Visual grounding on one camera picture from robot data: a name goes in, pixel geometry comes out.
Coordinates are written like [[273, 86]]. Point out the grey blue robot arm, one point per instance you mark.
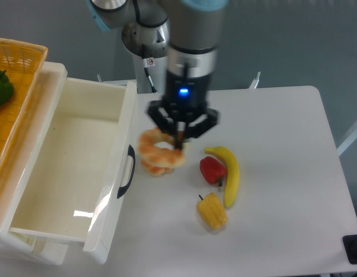
[[194, 36]]

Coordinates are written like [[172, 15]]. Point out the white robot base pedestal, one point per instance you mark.
[[148, 48]]

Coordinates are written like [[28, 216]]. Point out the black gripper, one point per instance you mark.
[[184, 101]]

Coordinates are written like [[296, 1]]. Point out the orange wicker basket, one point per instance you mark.
[[22, 62]]

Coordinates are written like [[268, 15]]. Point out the yellow banana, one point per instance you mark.
[[233, 172]]

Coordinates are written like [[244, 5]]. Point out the green bell pepper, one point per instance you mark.
[[6, 88]]

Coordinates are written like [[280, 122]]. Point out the ring shaped glazed donut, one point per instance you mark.
[[155, 155]]

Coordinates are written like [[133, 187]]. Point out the round knotted bun donut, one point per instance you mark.
[[154, 170]]

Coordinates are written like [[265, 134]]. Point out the yellow bell pepper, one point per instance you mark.
[[212, 211]]

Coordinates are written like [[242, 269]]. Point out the upper white drawer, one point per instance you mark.
[[71, 195]]

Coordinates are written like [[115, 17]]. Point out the black device at table corner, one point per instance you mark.
[[350, 245]]

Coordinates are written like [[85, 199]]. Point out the dark blue drawer handle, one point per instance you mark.
[[129, 172]]

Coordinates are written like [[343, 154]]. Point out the red bell pepper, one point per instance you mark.
[[212, 171]]

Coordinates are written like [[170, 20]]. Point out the white drawer cabinet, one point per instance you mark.
[[21, 160]]

